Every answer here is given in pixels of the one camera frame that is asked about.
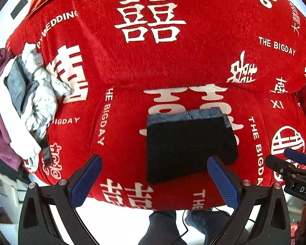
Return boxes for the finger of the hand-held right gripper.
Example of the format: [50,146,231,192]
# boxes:
[265,154,306,184]
[284,147,306,170]

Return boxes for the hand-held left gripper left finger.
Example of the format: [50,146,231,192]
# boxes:
[18,154,103,245]

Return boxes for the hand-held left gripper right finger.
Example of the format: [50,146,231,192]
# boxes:
[207,156,292,245]

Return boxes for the black pants with grey waistband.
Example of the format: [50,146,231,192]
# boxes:
[146,107,239,185]

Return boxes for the person's right leg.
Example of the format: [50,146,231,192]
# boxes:
[185,207,235,245]

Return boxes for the person's leg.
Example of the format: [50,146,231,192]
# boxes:
[138,210,185,245]
[185,207,235,245]

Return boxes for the white furniture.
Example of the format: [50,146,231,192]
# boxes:
[0,156,31,208]

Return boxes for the person's left leg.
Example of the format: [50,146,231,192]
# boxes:
[138,210,185,245]

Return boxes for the plain white garment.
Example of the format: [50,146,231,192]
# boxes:
[0,57,42,160]

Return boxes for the white patterned garment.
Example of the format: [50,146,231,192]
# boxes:
[21,43,72,169]

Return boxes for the purple garment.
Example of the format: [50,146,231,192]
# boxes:
[0,48,23,171]

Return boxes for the grey garment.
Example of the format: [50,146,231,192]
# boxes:
[4,56,40,118]

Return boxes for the red printed blanket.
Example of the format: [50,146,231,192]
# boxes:
[5,0,306,211]

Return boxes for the black strap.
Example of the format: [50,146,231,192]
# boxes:
[40,135,52,170]

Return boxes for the black wall panel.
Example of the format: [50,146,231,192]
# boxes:
[10,0,29,20]

